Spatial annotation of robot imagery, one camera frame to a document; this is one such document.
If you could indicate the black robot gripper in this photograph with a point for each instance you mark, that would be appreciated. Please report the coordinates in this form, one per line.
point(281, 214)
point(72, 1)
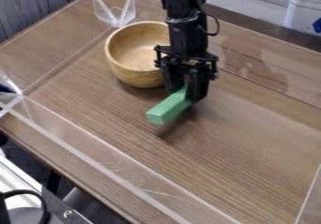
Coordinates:
point(186, 55)

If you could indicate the green rectangular block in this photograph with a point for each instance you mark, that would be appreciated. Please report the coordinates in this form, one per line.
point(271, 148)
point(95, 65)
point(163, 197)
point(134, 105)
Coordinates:
point(171, 106)

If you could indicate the brown wooden bowl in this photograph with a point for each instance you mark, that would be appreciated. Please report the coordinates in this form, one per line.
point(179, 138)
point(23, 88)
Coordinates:
point(130, 53)

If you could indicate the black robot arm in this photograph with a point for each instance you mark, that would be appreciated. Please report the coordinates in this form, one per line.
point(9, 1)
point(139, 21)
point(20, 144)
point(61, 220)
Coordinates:
point(180, 9)

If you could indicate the white bucket in background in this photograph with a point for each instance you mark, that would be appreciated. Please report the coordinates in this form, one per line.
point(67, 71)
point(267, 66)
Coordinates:
point(303, 16)

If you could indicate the clear acrylic table fence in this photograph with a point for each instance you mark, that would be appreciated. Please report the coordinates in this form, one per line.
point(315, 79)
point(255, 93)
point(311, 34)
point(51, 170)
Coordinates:
point(232, 162)

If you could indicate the clear acrylic corner bracket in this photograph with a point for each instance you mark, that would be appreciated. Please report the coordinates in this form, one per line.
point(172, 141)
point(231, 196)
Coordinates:
point(115, 16)

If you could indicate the metal bracket with screw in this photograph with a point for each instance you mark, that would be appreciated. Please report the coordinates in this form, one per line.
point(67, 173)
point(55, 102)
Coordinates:
point(61, 214)

